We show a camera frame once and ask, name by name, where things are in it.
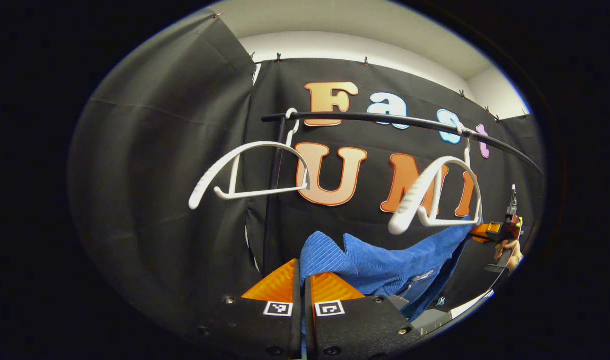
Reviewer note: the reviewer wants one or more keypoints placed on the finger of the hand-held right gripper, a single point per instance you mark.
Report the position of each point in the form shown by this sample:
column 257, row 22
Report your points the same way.
column 487, row 231

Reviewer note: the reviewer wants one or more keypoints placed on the row of backdrop clips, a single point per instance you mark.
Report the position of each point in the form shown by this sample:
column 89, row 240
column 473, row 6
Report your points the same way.
column 366, row 61

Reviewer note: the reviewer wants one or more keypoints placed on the white plastic hanger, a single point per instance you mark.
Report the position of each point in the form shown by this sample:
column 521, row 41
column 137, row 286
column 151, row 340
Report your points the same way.
column 197, row 195
column 400, row 222

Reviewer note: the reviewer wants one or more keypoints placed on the black clothes rack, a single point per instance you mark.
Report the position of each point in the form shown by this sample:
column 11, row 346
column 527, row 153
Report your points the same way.
column 335, row 115

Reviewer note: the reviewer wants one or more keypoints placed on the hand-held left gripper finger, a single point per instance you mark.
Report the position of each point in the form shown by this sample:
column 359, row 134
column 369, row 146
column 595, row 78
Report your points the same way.
column 309, row 330
column 297, row 325

